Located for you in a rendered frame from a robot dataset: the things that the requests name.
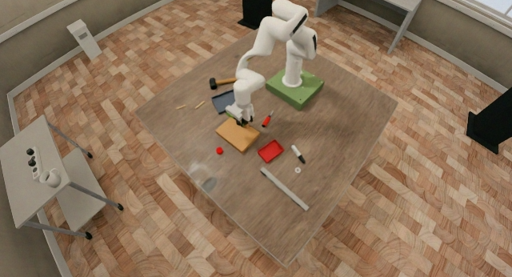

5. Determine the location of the tan wooden bench board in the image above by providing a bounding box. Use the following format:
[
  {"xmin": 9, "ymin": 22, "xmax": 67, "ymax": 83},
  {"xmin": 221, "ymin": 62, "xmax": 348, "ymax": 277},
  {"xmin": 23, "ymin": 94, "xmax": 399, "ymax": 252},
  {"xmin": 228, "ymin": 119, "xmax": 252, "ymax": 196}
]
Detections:
[{"xmin": 216, "ymin": 117, "xmax": 260, "ymax": 154}]

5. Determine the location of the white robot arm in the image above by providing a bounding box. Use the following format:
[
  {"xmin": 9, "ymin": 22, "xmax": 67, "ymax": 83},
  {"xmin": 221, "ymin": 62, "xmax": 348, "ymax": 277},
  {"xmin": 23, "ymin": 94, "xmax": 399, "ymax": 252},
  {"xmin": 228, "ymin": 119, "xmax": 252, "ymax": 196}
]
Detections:
[{"xmin": 226, "ymin": 0, "xmax": 317, "ymax": 121}]

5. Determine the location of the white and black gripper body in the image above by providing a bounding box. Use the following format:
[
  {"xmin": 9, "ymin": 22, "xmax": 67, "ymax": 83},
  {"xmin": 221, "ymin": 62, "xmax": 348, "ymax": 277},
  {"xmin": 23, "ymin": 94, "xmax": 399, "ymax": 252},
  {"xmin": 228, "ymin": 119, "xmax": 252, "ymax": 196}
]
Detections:
[{"xmin": 241, "ymin": 104, "xmax": 254, "ymax": 121}]

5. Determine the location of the grey flat bar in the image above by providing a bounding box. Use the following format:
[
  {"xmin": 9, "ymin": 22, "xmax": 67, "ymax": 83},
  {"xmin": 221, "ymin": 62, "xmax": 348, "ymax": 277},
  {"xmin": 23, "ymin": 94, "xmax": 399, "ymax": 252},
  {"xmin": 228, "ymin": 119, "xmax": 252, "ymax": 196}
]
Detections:
[{"xmin": 260, "ymin": 167, "xmax": 309, "ymax": 211}]

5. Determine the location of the red shallow tray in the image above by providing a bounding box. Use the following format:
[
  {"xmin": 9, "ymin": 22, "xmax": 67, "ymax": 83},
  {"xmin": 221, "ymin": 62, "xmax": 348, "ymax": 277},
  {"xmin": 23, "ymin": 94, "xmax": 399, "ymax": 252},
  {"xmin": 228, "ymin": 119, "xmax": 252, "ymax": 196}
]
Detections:
[{"xmin": 258, "ymin": 139, "xmax": 284, "ymax": 164}]

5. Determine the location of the white marker with black cap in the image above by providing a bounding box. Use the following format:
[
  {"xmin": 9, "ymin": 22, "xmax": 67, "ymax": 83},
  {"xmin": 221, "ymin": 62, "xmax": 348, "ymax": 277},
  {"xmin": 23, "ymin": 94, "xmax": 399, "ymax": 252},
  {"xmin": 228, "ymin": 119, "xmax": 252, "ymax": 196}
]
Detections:
[{"xmin": 290, "ymin": 144, "xmax": 306, "ymax": 163}]

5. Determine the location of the black rubber mallet with wooden handle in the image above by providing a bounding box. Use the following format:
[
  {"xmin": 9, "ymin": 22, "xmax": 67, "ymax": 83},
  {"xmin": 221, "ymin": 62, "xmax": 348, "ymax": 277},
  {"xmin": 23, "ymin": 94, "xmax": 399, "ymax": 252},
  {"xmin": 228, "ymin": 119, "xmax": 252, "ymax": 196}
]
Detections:
[{"xmin": 209, "ymin": 78, "xmax": 237, "ymax": 90}]

